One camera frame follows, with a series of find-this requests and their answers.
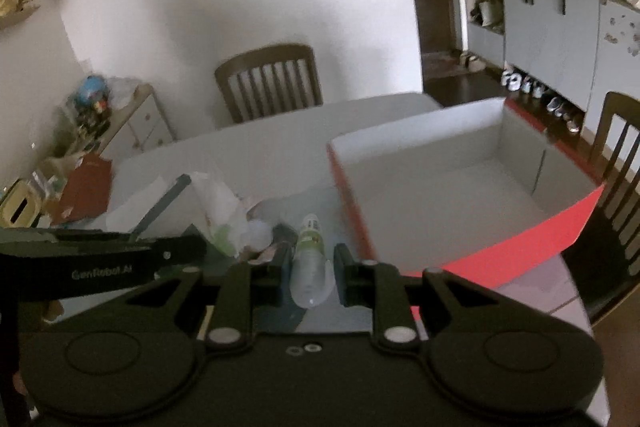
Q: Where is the blue round toy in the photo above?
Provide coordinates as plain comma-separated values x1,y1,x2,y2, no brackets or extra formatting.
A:
74,75,108,108

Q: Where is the white drawer cabinet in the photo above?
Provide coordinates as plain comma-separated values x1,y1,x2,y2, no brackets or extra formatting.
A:
96,83,175,164

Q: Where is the clear plastic spray bottle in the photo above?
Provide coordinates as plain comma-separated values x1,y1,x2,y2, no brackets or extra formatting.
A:
290,213,335,309

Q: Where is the grey wall cupboard unit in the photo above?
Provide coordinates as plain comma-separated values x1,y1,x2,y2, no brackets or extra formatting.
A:
462,0,639,134

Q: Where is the red paper bag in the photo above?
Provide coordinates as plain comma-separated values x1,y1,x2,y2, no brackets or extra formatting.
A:
52,153,112,225

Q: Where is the dark wooden chair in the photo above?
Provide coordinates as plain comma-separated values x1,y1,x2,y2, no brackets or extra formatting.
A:
215,43,323,124
562,92,639,325

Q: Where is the dark wooden chair right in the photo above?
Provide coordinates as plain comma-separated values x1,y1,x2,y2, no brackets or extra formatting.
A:
562,92,639,325

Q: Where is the dark wooden chair far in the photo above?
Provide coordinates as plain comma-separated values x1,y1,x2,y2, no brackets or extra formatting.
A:
215,43,323,124

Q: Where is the red white cardboard box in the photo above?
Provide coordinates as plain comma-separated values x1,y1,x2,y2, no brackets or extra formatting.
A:
328,98,603,288

